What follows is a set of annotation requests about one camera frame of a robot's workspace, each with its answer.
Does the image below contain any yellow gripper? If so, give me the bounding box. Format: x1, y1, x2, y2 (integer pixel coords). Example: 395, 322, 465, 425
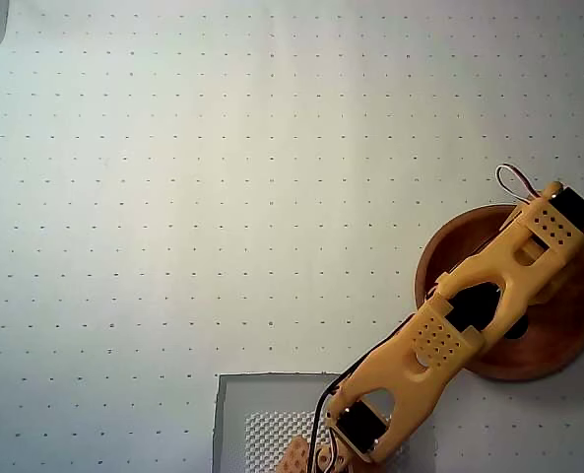
532, 258, 581, 309

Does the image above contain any brown wooden bowl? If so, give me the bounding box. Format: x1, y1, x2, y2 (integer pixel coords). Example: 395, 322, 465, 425
414, 204, 584, 381

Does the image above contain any grey perforated metal plate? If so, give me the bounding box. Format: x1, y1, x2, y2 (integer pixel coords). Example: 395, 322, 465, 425
214, 372, 345, 473

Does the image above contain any white dotted table mat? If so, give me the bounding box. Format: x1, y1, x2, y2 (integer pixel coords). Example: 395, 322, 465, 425
0, 0, 584, 473

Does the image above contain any white and red wire loop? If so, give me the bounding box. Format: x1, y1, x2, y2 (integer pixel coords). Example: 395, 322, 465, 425
495, 165, 542, 203

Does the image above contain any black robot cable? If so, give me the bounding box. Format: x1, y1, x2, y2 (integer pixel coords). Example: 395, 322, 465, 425
308, 317, 411, 473

